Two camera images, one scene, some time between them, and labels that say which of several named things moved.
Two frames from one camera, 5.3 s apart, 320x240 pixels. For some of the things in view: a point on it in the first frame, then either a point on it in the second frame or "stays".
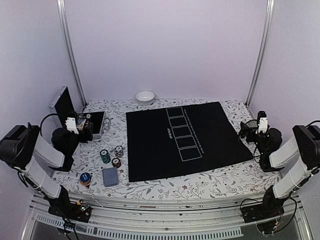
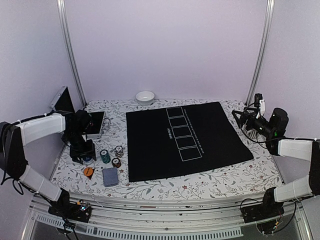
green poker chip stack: [105, 156] stays
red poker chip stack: [116, 162] stays
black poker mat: [165, 142] stays
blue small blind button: [85, 178] to [87, 160]
